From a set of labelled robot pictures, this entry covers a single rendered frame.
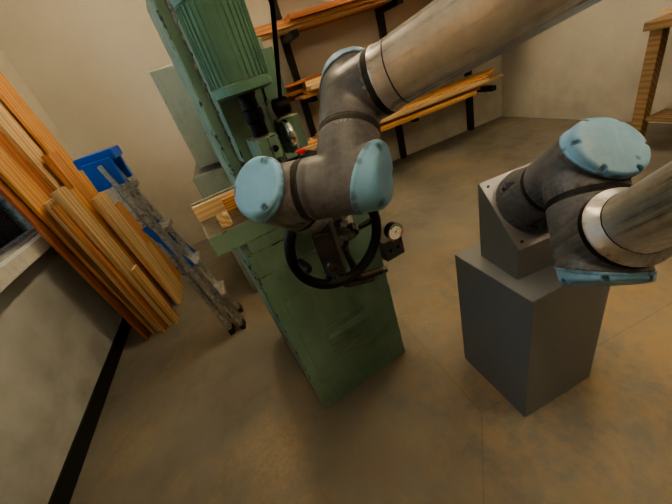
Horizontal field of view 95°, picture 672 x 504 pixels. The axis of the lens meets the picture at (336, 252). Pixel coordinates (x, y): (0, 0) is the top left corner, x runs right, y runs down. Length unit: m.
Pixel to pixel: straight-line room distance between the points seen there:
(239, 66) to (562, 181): 0.81
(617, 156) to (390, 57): 0.52
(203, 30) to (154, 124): 2.49
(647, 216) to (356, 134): 0.44
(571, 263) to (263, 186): 0.60
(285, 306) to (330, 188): 0.71
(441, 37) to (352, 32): 3.33
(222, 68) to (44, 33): 2.70
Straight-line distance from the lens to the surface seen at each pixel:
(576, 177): 0.80
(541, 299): 0.98
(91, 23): 3.52
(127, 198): 1.72
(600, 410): 1.46
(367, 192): 0.39
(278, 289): 1.02
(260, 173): 0.44
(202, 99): 1.21
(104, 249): 2.28
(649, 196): 0.63
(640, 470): 1.39
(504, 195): 0.95
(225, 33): 0.98
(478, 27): 0.41
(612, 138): 0.84
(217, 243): 0.91
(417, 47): 0.43
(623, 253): 0.71
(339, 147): 0.41
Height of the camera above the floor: 1.20
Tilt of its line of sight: 31 degrees down
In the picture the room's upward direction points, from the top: 19 degrees counter-clockwise
